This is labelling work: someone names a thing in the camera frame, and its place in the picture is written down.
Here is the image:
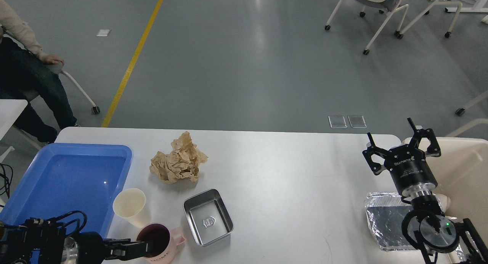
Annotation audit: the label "floor outlet plate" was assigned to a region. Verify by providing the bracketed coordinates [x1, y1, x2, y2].
[347, 115, 367, 128]
[328, 116, 347, 129]

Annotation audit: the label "floor outlet plate left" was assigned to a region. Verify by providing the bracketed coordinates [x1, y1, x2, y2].
[328, 116, 347, 129]

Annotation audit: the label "white side table left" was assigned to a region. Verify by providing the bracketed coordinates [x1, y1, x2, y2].
[0, 99, 28, 140]

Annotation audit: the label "stainless steel rectangular tray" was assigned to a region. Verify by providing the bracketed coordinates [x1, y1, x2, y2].
[183, 188, 234, 247]

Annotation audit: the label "person in beige sweater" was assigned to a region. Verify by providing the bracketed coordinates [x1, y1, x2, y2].
[0, 0, 78, 129]

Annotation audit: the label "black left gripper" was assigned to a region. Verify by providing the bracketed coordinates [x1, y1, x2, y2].
[63, 232, 154, 264]

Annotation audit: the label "person's hand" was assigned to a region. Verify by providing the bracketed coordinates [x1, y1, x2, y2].
[41, 54, 64, 65]

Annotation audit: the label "aluminium foil tray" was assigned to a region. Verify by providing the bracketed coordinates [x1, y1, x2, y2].
[365, 192, 459, 253]

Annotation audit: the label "crumpled brown paper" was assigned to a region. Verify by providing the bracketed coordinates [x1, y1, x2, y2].
[149, 131, 209, 185]

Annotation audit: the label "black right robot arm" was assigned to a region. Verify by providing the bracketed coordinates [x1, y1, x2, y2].
[362, 118, 487, 264]

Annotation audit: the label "grey office chair left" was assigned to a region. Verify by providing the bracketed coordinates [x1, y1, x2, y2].
[23, 62, 101, 115]

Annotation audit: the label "beige plastic bin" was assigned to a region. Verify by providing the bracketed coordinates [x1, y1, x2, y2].
[427, 137, 487, 264]

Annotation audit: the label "floor outlet plate right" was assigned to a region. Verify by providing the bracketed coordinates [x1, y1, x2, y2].
[347, 115, 367, 128]

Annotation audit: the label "cream paper cup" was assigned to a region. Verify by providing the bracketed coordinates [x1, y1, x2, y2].
[112, 188, 151, 228]

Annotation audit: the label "black cables at left edge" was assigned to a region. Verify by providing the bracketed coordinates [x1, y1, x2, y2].
[0, 163, 14, 207]

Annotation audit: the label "white chair top right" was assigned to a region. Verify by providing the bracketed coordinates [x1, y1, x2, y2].
[324, 0, 409, 55]

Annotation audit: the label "white chair leg right edge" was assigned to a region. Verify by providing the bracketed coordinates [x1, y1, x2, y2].
[455, 91, 488, 116]

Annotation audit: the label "blue plastic tray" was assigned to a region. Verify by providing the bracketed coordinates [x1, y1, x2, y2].
[1, 143, 132, 238]

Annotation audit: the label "pink mug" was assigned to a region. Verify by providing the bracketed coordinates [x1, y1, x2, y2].
[136, 223, 185, 264]

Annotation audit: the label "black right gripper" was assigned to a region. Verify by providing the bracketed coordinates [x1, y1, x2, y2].
[362, 118, 441, 198]

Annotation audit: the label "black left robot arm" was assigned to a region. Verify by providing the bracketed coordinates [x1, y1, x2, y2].
[1, 211, 154, 264]

